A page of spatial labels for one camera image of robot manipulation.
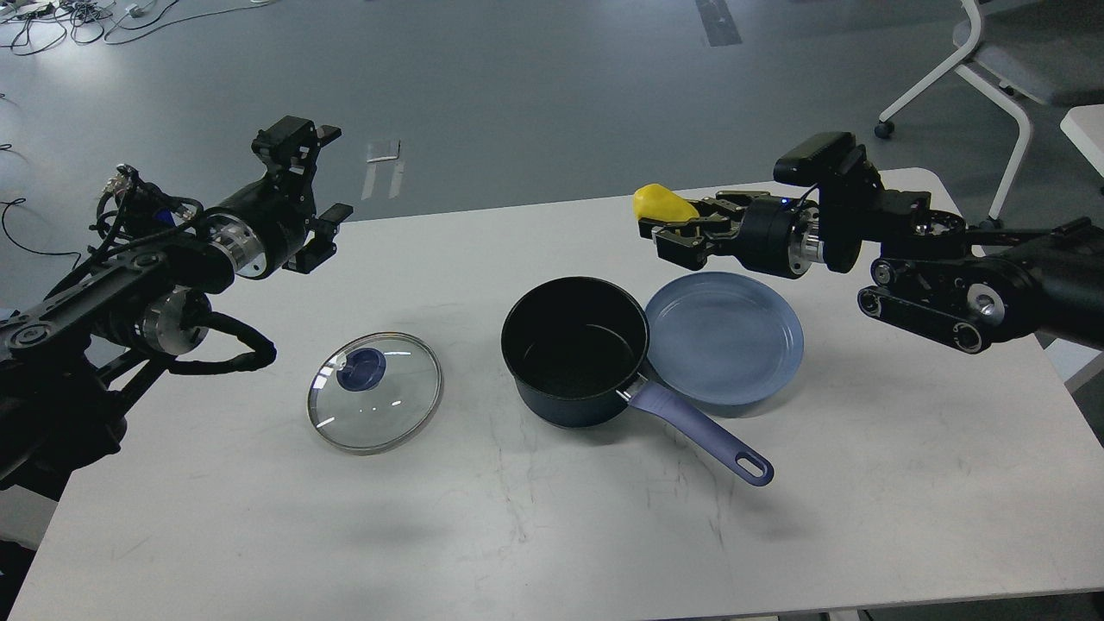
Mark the white table right edge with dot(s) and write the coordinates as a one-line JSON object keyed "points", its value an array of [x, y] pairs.
{"points": [[1083, 126]]}

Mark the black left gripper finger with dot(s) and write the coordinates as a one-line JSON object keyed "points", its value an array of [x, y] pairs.
{"points": [[289, 152], [321, 243]]}

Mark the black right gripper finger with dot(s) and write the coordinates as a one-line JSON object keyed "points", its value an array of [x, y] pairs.
{"points": [[692, 248], [725, 209]]}

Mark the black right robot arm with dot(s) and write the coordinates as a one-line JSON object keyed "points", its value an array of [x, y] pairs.
{"points": [[935, 276]]}

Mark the light blue plate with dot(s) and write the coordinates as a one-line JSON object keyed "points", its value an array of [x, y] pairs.
{"points": [[723, 339]]}

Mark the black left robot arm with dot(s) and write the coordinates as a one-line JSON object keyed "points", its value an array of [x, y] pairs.
{"points": [[139, 307]]}

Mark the white office chair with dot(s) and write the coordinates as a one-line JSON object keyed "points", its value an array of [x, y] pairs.
{"points": [[1050, 52]]}

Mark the glass pot lid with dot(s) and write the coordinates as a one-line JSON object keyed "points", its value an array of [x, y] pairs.
{"points": [[375, 393]]}

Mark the dark blue saucepan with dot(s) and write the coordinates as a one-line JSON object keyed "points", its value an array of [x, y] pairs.
{"points": [[575, 348]]}

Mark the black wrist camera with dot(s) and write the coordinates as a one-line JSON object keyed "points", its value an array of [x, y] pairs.
{"points": [[820, 158]]}

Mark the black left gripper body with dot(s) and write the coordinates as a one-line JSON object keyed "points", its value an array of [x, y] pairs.
{"points": [[261, 226]]}

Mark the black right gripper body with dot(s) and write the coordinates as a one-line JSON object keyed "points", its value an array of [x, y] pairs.
{"points": [[770, 239]]}

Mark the yellow potato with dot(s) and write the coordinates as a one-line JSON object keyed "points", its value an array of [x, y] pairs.
{"points": [[657, 203]]}

